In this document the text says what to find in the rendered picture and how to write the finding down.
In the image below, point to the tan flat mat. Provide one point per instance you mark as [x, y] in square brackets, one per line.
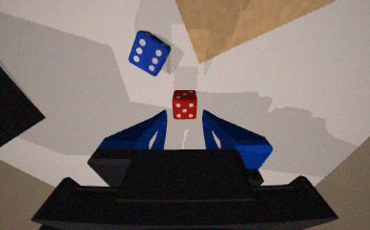
[215, 26]

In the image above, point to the red die with white pips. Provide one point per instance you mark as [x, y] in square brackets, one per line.
[184, 104]

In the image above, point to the blue die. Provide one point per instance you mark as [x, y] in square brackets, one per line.
[149, 53]

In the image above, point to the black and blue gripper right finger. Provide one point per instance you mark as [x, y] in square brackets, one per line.
[253, 148]

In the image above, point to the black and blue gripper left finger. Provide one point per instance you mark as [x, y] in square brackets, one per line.
[139, 136]

